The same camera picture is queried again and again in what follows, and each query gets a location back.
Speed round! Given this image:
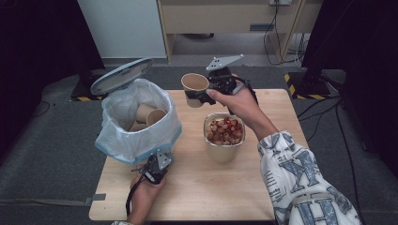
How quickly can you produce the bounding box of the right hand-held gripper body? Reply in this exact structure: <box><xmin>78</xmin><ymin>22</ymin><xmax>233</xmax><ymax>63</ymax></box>
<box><xmin>205</xmin><ymin>53</ymin><xmax>249</xmax><ymax>96</ymax></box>

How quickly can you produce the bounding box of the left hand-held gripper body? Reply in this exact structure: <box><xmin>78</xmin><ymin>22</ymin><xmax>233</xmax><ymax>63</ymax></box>
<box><xmin>136</xmin><ymin>151</ymin><xmax>174</xmax><ymax>186</ymax></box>

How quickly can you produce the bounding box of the brown paper cup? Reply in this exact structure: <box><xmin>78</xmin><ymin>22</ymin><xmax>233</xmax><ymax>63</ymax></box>
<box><xmin>134</xmin><ymin>102</ymin><xmax>158</xmax><ymax>124</ymax></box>
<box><xmin>145</xmin><ymin>108</ymin><xmax>168</xmax><ymax>128</ymax></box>
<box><xmin>128</xmin><ymin>122</ymin><xmax>149</xmax><ymax>133</ymax></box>
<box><xmin>180</xmin><ymin>72</ymin><xmax>210</xmax><ymax>109</ymax></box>

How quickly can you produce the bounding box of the cream food waste container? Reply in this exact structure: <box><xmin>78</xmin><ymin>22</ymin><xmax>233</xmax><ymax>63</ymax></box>
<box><xmin>203</xmin><ymin>112</ymin><xmax>247</xmax><ymax>164</ymax></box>

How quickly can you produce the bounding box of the white pedal trash can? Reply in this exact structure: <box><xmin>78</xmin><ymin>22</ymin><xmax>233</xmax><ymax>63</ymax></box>
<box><xmin>89</xmin><ymin>57</ymin><xmax>176</xmax><ymax>169</ymax></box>

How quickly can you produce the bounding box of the person's left hand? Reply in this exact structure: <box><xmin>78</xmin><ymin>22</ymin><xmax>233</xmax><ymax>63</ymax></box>
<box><xmin>128</xmin><ymin>173</ymin><xmax>167</xmax><ymax>218</ymax></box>

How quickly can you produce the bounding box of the person's right hand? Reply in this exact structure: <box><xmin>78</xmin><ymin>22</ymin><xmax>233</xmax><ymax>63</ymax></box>
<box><xmin>206</xmin><ymin>74</ymin><xmax>269</xmax><ymax>127</ymax></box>

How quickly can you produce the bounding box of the white plastic trash bag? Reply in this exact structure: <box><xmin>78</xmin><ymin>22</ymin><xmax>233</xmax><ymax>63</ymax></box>
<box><xmin>94</xmin><ymin>78</ymin><xmax>183</xmax><ymax>166</ymax></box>

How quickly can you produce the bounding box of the pile of food scraps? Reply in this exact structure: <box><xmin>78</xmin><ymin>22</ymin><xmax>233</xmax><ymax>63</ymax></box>
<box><xmin>205</xmin><ymin>116</ymin><xmax>244</xmax><ymax>146</ymax></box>

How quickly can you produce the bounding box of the light wooden desk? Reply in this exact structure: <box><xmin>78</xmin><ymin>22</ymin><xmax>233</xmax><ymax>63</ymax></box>
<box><xmin>157</xmin><ymin>0</ymin><xmax>324</xmax><ymax>65</ymax></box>

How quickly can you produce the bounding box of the black stand with hazard-striped base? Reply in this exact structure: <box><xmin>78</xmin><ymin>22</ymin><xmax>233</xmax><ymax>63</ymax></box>
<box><xmin>283</xmin><ymin>59</ymin><xmax>331</xmax><ymax>100</ymax></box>
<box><xmin>69</xmin><ymin>55</ymin><xmax>117</xmax><ymax>102</ymax></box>

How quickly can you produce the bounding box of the white cabinet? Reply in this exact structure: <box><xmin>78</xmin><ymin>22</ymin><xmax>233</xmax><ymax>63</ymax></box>
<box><xmin>77</xmin><ymin>0</ymin><xmax>167</xmax><ymax>60</ymax></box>

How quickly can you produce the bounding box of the black curtain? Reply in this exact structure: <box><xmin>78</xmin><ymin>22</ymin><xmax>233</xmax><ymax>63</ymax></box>
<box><xmin>0</xmin><ymin>0</ymin><xmax>105</xmax><ymax>160</ymax></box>
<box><xmin>301</xmin><ymin>0</ymin><xmax>398</xmax><ymax>179</ymax></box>

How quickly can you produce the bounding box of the black right gripper wrist strap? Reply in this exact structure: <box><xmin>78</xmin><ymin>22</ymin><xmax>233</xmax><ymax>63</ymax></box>
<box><xmin>236</xmin><ymin>77</ymin><xmax>260</xmax><ymax>106</ymax></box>

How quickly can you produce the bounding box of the black gripper wrist strap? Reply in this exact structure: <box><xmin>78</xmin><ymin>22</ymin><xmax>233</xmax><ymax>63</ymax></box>
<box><xmin>125</xmin><ymin>172</ymin><xmax>146</xmax><ymax>218</ymax></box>
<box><xmin>236</xmin><ymin>77</ymin><xmax>260</xmax><ymax>106</ymax></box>

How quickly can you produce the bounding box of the black left gripper wrist strap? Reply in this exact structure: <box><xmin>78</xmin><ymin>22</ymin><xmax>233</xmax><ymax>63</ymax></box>
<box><xmin>125</xmin><ymin>172</ymin><xmax>146</xmax><ymax>218</ymax></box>

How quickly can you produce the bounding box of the black hanging cable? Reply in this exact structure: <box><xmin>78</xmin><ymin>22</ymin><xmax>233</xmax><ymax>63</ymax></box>
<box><xmin>263</xmin><ymin>0</ymin><xmax>303</xmax><ymax>67</ymax></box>

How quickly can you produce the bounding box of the thin black floor cable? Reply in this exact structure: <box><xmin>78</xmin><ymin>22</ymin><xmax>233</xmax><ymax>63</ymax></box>
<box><xmin>30</xmin><ymin>99</ymin><xmax>52</xmax><ymax>119</ymax></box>

